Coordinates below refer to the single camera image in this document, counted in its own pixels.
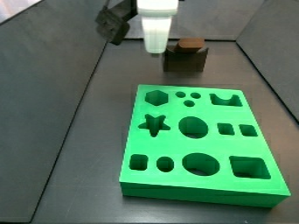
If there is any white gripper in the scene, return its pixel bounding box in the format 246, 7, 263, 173
136, 0, 179, 53

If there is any green foam shape fixture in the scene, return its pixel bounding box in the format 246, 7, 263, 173
119, 85, 291, 207

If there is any dark grey cradle stand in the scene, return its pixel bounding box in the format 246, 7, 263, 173
163, 45, 210, 72

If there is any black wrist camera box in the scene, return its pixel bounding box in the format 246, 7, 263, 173
96, 0, 138, 46

